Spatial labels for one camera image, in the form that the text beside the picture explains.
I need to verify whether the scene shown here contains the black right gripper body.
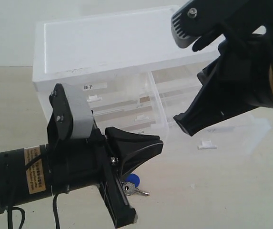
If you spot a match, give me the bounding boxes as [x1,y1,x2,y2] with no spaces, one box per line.
[218,34,273,109]

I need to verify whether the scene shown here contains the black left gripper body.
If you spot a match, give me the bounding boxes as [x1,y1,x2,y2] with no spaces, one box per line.
[47,114,138,229]

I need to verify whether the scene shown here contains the clear bottom wide drawer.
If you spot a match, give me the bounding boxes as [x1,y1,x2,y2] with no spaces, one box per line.
[96,118,169,141]

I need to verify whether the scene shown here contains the clear middle wide drawer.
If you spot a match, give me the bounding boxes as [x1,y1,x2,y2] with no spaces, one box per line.
[91,87,199,128]

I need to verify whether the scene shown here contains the key bunch with blue tag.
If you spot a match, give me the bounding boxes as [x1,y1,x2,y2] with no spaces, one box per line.
[122,173,150,197]

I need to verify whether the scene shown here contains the clear wide drawer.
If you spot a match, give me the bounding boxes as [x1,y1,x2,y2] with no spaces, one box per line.
[91,87,199,128]
[96,118,169,141]

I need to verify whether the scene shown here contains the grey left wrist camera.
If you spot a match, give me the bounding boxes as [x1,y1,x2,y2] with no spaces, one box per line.
[47,83,94,145]

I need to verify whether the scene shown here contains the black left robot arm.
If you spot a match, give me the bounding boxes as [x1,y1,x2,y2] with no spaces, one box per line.
[0,120,163,228]

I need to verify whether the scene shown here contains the white plastic drawer cabinet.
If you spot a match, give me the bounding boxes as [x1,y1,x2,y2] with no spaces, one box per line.
[32,5,220,144]

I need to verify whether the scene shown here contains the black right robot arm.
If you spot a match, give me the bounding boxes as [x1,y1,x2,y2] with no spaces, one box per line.
[174,34,273,136]

